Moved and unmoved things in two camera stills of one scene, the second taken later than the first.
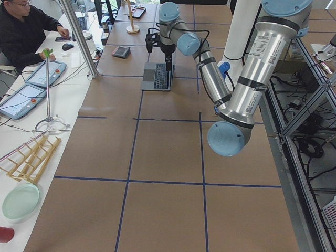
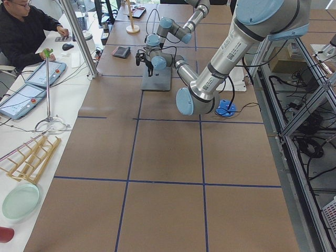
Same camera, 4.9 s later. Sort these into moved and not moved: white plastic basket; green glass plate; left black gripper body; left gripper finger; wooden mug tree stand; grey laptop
Moved: left black gripper body; left gripper finger
Not moved: green glass plate; wooden mug tree stand; grey laptop; white plastic basket
